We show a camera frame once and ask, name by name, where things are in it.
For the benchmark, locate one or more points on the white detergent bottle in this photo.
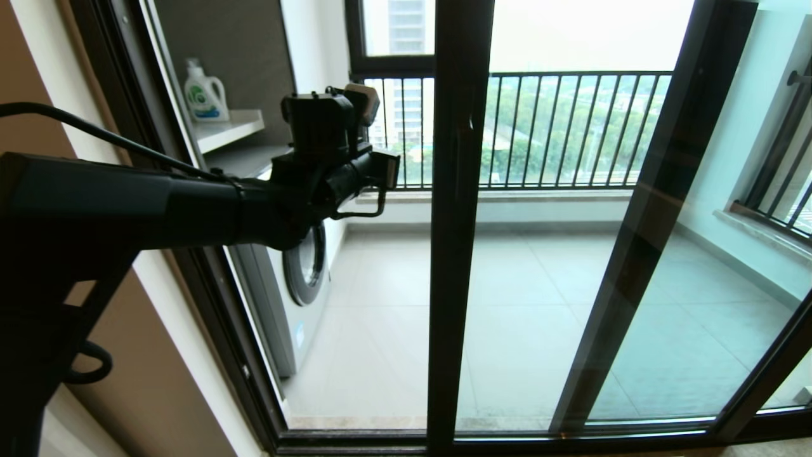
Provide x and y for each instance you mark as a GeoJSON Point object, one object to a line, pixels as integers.
{"type": "Point", "coordinates": [206, 98]}

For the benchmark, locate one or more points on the white front-load washing machine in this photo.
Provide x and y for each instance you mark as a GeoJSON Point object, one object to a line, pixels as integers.
{"type": "Point", "coordinates": [282, 330]}

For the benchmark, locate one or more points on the black outer door frame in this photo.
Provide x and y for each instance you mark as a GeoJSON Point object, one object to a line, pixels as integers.
{"type": "Point", "coordinates": [216, 317]}

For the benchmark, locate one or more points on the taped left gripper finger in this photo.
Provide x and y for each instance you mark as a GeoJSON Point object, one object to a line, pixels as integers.
{"type": "Point", "coordinates": [386, 160]}
{"type": "Point", "coordinates": [387, 179]}

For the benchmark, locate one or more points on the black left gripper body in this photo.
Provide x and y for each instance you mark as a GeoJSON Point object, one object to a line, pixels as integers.
{"type": "Point", "coordinates": [346, 178]}

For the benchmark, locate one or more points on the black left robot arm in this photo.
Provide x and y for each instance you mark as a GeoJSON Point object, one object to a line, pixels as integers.
{"type": "Point", "coordinates": [95, 203]}

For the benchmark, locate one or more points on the dark grey cabinet panel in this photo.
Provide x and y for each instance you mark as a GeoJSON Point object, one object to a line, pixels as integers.
{"type": "Point", "coordinates": [247, 57]}

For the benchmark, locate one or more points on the black window frame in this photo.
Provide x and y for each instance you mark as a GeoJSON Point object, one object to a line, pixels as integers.
{"type": "Point", "coordinates": [393, 65]}

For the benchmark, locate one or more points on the black framed fixed glass door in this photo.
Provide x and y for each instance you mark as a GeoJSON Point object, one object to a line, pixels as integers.
{"type": "Point", "coordinates": [660, 190]}

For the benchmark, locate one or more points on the black framed sliding glass door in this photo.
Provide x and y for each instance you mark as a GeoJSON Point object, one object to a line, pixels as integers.
{"type": "Point", "coordinates": [460, 254]}

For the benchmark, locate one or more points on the white wall shelf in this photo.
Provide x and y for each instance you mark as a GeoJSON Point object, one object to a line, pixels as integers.
{"type": "Point", "coordinates": [231, 127]}

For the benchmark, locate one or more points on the grey stone window sill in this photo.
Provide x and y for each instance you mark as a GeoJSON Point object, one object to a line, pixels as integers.
{"type": "Point", "coordinates": [539, 195]}
{"type": "Point", "coordinates": [755, 233]}

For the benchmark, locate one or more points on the black balcony railing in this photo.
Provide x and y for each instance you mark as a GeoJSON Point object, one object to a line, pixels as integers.
{"type": "Point", "coordinates": [571, 75]}

